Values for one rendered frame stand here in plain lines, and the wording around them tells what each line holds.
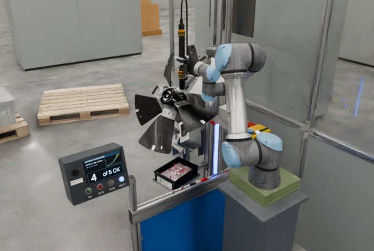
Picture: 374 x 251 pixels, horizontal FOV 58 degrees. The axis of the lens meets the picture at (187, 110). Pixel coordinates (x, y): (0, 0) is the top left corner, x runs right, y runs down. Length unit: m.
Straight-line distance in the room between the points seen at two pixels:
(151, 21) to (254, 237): 9.08
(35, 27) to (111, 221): 5.03
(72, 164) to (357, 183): 1.63
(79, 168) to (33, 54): 6.02
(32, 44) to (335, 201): 6.24
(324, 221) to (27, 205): 2.48
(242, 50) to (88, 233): 2.06
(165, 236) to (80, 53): 5.99
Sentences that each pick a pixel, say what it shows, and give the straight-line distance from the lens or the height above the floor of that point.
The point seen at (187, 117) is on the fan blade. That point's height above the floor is 1.16.
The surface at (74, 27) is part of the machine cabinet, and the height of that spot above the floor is 0.77.
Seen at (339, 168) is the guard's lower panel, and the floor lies 0.83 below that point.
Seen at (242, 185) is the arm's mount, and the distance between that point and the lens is 1.66.
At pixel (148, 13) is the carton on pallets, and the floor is 0.62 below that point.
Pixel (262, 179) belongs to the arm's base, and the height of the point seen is 1.10.
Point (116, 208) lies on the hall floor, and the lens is 3.18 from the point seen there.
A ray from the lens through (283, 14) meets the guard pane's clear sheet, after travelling 2.36.
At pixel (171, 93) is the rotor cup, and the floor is 1.24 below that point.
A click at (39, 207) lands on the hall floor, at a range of 3.39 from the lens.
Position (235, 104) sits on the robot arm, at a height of 1.45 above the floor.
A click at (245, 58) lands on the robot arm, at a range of 1.47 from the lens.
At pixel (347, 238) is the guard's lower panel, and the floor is 0.38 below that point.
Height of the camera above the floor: 2.00
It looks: 24 degrees down
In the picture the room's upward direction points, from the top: straight up
